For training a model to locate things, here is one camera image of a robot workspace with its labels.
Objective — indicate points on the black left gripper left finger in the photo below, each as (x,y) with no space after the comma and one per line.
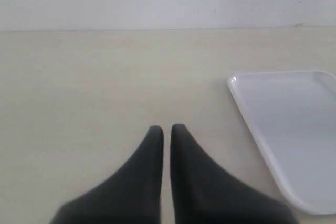
(131,195)

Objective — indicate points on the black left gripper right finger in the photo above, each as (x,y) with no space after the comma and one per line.
(203,192)

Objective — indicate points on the white rectangular plastic tray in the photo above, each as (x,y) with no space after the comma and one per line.
(291,117)

